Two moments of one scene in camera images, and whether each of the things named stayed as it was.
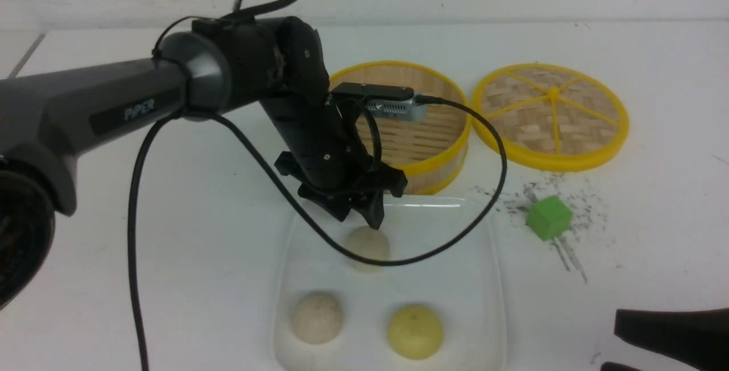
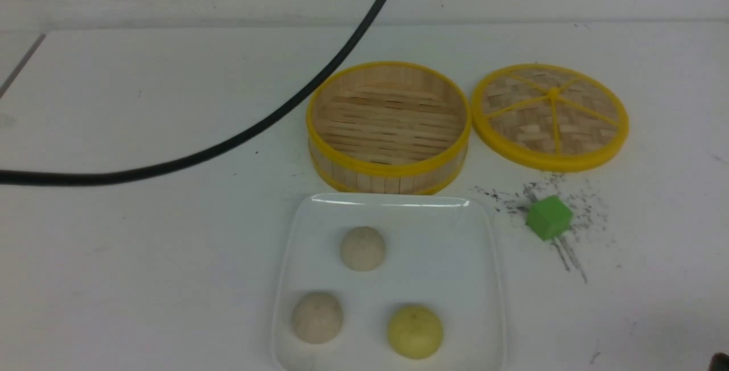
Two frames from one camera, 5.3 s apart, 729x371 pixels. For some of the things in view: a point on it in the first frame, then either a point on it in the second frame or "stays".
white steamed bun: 317,317 stays
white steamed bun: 365,241 stays
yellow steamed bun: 415,331 stays
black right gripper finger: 614,366 → 719,362
